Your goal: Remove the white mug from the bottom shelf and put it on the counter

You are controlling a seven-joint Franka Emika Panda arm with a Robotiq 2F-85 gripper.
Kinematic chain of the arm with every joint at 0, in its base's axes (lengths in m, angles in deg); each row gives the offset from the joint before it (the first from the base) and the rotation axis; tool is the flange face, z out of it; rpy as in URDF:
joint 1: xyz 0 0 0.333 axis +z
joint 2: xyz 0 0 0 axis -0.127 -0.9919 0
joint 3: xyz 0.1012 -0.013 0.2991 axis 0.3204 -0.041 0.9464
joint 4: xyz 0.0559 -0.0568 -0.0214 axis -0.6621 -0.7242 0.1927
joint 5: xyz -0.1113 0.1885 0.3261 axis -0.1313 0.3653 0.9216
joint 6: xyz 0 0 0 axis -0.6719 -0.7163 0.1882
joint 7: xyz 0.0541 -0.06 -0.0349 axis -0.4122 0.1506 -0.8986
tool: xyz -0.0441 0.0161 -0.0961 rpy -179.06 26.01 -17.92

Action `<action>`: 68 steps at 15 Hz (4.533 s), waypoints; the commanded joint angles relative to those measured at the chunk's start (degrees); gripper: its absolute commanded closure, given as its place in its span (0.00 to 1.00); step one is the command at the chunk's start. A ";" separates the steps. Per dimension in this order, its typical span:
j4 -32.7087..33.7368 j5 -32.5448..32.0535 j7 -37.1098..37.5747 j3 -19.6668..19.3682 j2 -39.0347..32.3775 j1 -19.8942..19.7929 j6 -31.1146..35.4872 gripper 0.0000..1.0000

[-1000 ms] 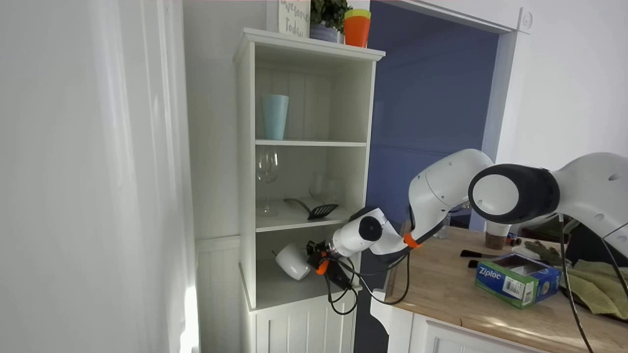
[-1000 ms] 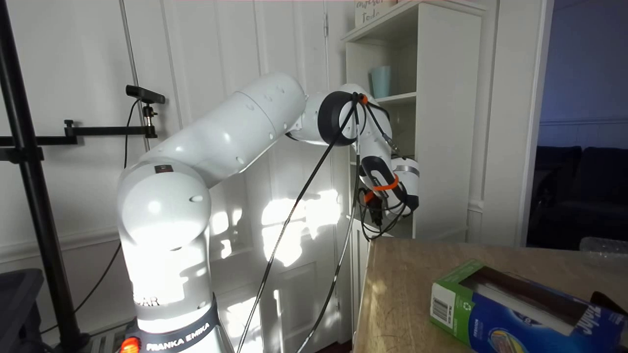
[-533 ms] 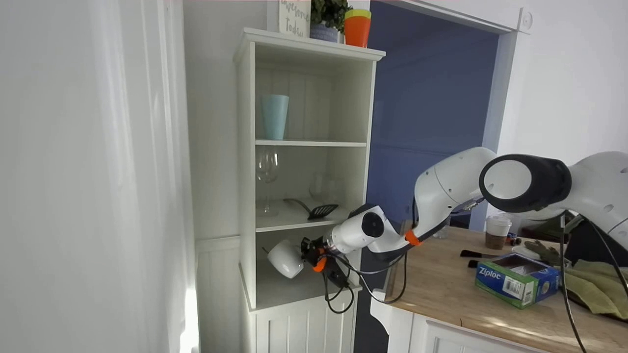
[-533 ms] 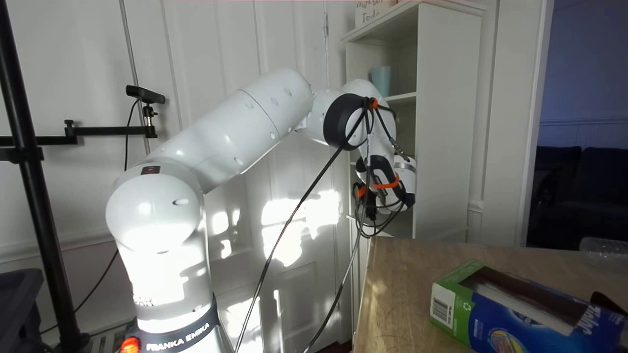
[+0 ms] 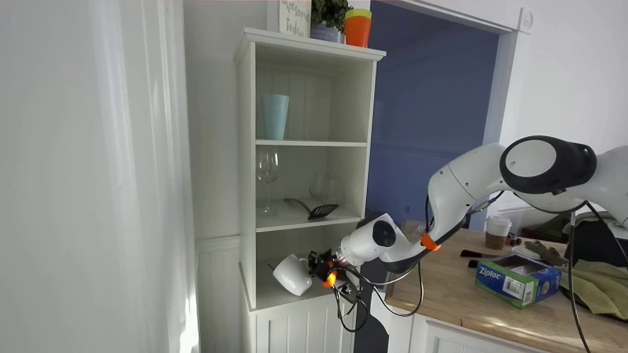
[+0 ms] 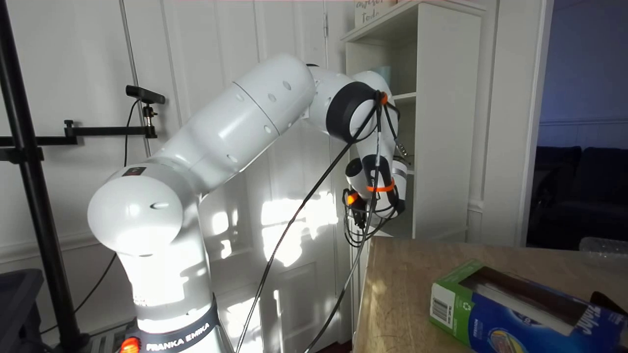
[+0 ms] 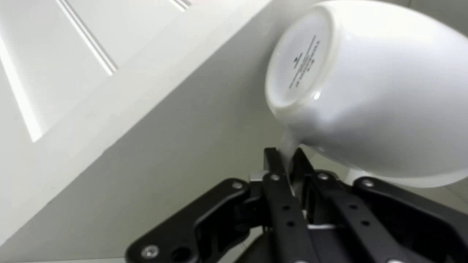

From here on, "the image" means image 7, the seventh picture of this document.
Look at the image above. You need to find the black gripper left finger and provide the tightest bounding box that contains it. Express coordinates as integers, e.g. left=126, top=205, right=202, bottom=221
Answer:
left=125, top=145, right=319, bottom=263

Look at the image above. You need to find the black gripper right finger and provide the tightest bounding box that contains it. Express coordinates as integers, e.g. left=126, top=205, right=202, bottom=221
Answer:
left=292, top=145, right=468, bottom=263

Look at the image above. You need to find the white ceramic mug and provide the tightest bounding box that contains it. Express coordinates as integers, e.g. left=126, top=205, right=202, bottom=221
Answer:
left=264, top=0, right=468, bottom=189

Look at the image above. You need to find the white panelled door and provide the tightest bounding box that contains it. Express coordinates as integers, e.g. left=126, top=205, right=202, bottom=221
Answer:
left=0, top=0, right=276, bottom=245

